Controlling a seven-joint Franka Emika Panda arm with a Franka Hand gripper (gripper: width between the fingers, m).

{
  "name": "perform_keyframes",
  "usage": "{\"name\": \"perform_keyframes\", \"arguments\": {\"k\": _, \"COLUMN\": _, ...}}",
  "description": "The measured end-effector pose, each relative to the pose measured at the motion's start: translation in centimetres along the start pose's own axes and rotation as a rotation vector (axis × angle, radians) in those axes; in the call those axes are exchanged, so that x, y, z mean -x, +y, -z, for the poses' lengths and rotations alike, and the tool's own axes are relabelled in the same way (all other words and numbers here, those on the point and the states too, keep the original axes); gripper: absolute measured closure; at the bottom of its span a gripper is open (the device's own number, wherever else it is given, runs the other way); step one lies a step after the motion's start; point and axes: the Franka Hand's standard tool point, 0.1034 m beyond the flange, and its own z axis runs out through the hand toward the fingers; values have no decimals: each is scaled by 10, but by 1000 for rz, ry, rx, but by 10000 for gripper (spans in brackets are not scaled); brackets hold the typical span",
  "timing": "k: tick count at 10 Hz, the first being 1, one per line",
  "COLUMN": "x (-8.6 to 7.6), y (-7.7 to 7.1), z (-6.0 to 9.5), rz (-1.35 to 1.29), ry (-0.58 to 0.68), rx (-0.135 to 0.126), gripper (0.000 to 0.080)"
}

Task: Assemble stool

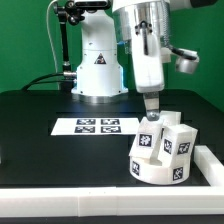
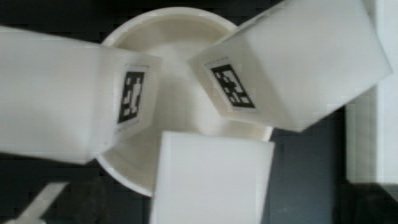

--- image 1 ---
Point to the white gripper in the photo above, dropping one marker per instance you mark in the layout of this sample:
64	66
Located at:
148	57

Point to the white round stool seat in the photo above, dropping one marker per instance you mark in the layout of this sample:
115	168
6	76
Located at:
157	174

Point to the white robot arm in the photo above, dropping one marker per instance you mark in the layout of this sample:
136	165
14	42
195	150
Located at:
144	25

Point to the white marker sheet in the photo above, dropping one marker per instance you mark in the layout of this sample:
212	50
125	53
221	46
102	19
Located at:
95	126

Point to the white right fence bar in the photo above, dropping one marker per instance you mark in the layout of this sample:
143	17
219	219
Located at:
209	165

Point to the white fence bar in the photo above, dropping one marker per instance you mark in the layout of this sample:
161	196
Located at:
209	165
110	201

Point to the white front fence bar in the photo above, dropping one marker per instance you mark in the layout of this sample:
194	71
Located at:
110	201

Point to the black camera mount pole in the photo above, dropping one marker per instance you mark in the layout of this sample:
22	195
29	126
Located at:
73	12

